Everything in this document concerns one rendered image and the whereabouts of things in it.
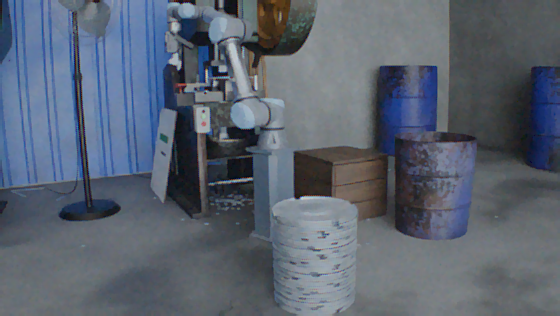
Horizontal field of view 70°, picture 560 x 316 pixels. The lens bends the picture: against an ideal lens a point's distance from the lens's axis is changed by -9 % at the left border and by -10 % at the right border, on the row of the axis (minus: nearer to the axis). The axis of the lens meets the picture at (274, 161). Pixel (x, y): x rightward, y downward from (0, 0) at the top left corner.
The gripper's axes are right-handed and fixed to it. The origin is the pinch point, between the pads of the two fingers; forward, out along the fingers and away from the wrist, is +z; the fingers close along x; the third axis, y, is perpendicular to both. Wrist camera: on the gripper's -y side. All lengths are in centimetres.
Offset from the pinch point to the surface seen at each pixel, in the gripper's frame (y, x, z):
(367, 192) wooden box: -85, 58, 69
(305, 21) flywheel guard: -74, 11, -26
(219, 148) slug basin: -25, -10, 49
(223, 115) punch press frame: -24.5, 1.2, 28.0
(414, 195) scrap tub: -86, 93, 63
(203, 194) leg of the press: -8, 7, 72
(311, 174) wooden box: -61, 39, 60
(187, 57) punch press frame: -15.6, -40.0, -7.5
